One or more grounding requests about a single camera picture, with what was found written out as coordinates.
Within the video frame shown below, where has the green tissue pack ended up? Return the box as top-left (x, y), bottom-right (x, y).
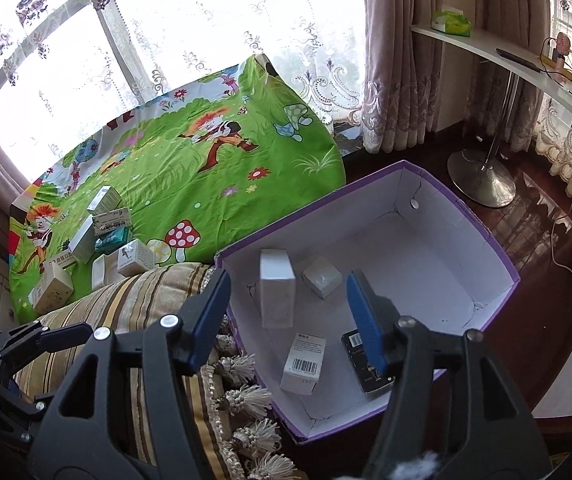
top-left (430, 8), bottom-right (472, 37)

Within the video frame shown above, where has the small grey cube box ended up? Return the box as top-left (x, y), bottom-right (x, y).
top-left (302, 257), bottom-right (342, 299)

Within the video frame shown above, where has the striped beige cushion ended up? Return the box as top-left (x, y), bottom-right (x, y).
top-left (15, 261), bottom-right (297, 480)

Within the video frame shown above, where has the pink figurine on table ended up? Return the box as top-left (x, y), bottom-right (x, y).
top-left (552, 32), bottom-right (571, 72)

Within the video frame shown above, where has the plain white tall box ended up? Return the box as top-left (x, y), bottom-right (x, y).
top-left (259, 248), bottom-right (297, 328)

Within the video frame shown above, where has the teal medicine box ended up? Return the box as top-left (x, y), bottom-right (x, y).
top-left (95, 226), bottom-right (132, 254)

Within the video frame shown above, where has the white plastic case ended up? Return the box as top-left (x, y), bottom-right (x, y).
top-left (91, 252), bottom-right (123, 292)

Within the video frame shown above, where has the black barcode box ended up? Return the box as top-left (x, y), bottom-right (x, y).
top-left (341, 330), bottom-right (393, 394)

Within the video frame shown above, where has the green cartoon bed sheet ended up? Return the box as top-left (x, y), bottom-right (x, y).
top-left (8, 54), bottom-right (345, 322)

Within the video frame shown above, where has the mauve floral curtain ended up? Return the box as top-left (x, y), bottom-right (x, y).
top-left (361, 0), bottom-right (550, 153)

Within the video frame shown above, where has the beige barcode carton box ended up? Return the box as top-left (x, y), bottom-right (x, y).
top-left (29, 261), bottom-right (74, 314)

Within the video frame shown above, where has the white orange logo box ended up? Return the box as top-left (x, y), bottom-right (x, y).
top-left (48, 250), bottom-right (77, 269)

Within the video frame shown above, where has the white box pink stain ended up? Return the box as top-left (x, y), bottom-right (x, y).
top-left (117, 240), bottom-right (156, 276)

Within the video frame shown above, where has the black remote on table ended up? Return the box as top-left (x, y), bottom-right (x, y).
top-left (495, 48), bottom-right (542, 73)

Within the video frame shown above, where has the purple cardboard storage box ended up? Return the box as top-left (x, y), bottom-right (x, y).
top-left (215, 160), bottom-right (520, 443)

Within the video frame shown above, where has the white curved side table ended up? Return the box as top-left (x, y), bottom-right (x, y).
top-left (412, 25), bottom-right (572, 208)

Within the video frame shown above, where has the white lace sheer curtain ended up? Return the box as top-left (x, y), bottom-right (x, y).
top-left (0, 0), bottom-right (365, 177)

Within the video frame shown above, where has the white green patterned box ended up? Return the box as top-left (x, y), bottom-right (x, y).
top-left (92, 207), bottom-right (132, 236)

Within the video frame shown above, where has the white barcode small box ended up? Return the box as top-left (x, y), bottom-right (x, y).
top-left (68, 216), bottom-right (96, 264)

